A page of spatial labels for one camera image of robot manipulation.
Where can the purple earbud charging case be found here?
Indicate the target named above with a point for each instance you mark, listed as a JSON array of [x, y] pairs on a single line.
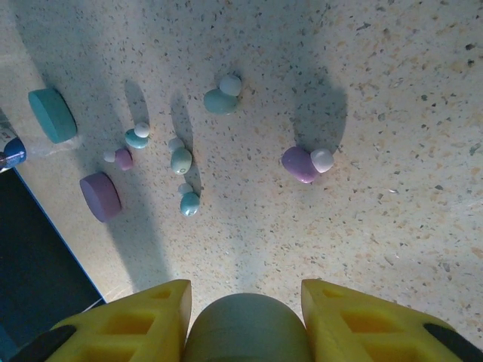
[[100, 198]]

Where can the blue capped bottle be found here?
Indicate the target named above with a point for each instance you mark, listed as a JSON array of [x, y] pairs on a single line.
[[13, 154]]

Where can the pale green earbud charging case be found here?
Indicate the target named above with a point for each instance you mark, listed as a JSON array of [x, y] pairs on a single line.
[[247, 332]]

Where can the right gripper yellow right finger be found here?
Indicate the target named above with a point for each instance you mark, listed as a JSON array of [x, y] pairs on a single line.
[[362, 332]]

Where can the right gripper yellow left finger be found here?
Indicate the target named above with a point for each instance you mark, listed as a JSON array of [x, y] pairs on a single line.
[[124, 332]]

